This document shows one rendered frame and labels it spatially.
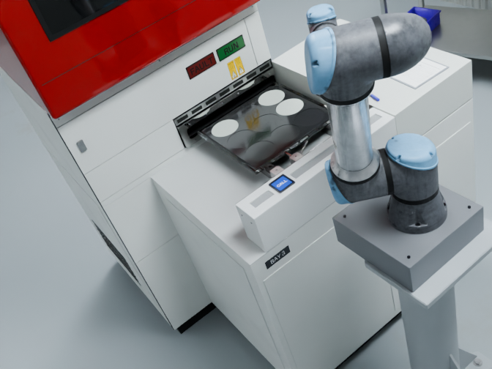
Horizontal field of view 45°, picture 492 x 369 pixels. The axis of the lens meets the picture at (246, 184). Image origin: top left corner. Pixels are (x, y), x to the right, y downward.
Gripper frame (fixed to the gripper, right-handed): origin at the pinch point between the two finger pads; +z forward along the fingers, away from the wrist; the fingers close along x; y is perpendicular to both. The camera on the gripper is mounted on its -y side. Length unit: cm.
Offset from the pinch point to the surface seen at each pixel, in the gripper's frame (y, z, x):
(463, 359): -34, 95, -5
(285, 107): 37.9, 12.3, -3.8
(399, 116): -4.2, 7.0, -16.6
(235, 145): 35.9, 12.4, 20.3
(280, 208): -4.2, 8.9, 31.4
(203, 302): 58, 91, 49
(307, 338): -4, 67, 37
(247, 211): -0.1, 6.3, 39.4
